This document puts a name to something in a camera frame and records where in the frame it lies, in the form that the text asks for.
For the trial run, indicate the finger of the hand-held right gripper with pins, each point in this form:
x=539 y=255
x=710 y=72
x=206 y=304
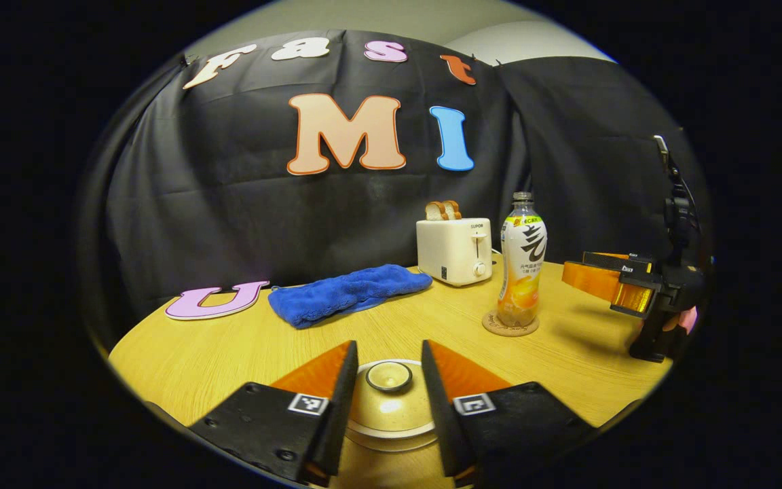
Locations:
x=618 y=261
x=594 y=282

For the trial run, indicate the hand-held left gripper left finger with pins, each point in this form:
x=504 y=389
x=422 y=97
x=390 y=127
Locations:
x=337 y=421

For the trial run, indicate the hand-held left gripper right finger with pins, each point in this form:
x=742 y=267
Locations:
x=442 y=421

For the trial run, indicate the cream teacup lid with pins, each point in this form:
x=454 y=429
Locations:
x=391 y=407

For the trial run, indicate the cream teacup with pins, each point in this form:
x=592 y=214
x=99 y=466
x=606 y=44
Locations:
x=391 y=445

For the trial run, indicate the plastic water bottle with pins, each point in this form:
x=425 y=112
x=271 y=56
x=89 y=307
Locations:
x=522 y=272

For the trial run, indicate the round cork coaster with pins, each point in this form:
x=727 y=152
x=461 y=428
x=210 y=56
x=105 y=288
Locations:
x=510 y=331

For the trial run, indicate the blue towel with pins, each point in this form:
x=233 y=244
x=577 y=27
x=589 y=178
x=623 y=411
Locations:
x=343 y=295

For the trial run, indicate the white toaster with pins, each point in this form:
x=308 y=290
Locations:
x=452 y=255

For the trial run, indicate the bread slice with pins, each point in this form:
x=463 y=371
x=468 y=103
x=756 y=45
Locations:
x=434 y=211
x=453 y=209

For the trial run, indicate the purple letter cutout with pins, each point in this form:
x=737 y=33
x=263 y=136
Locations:
x=194 y=307

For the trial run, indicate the black backdrop cloth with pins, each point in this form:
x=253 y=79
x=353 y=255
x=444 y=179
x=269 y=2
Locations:
x=194 y=204

